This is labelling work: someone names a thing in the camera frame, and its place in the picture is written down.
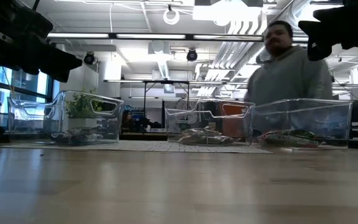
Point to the person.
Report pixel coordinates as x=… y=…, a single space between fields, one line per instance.
x=126 y=120
x=287 y=77

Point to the grey woven placemat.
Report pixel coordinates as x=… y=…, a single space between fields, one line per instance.
x=154 y=147

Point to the green red granola bar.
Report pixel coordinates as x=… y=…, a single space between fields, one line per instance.
x=297 y=143
x=291 y=135

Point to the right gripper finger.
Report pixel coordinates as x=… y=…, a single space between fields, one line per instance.
x=325 y=34

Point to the black ceiling spotlight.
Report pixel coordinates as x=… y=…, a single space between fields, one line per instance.
x=89 y=58
x=191 y=55

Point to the green purple granola bar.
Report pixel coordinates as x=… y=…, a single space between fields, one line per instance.
x=65 y=138
x=87 y=133

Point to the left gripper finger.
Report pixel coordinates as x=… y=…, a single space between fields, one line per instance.
x=54 y=63

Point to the orange cabinet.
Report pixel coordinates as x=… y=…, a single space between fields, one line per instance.
x=235 y=119

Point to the long ceiling light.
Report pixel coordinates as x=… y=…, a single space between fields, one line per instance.
x=154 y=36

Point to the black desk frame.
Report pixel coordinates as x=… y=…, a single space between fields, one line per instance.
x=166 y=82

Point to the small green potted plant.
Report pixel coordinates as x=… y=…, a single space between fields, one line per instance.
x=79 y=107

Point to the clear plastic bin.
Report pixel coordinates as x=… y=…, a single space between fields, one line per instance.
x=179 y=112
x=337 y=124
x=57 y=102

